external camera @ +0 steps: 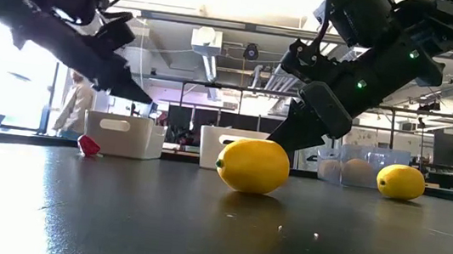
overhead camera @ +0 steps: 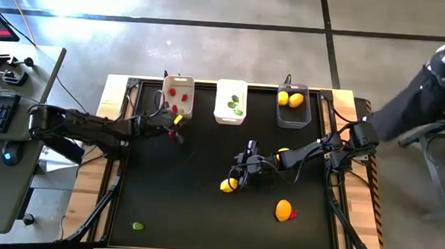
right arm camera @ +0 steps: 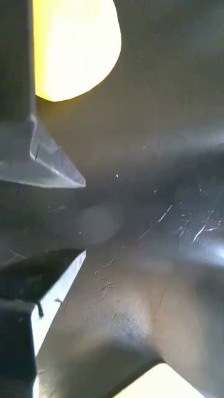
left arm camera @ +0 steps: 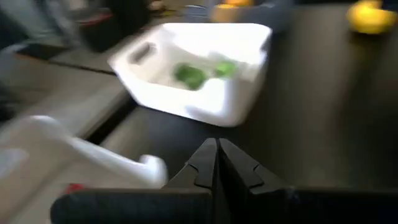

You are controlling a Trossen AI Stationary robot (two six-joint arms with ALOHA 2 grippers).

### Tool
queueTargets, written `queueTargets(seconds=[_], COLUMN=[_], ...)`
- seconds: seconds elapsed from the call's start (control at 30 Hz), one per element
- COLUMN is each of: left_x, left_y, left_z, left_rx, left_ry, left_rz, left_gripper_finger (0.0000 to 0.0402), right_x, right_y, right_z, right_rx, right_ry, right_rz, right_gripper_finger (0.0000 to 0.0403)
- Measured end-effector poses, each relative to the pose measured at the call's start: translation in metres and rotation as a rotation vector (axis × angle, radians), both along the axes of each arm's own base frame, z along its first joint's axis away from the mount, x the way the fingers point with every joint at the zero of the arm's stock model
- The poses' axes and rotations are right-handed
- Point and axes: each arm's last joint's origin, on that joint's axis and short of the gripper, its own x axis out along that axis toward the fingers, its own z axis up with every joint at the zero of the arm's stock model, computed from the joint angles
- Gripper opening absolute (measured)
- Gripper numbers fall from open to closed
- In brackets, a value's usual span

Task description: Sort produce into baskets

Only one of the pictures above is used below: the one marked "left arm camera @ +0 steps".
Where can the red bell pepper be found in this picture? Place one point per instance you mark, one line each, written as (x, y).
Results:
(74, 188)

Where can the clear plastic bin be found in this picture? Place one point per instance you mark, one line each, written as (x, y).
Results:
(270, 12)

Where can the yellow lemon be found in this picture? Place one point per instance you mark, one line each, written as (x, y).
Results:
(370, 17)
(225, 5)
(241, 2)

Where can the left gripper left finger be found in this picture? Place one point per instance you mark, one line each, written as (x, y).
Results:
(186, 202)

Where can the white plastic basket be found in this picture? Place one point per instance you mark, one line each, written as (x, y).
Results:
(109, 152)
(192, 105)

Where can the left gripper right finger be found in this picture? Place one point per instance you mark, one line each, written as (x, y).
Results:
(264, 202)

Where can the small green bell pepper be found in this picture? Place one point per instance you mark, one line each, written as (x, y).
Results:
(191, 76)
(226, 68)

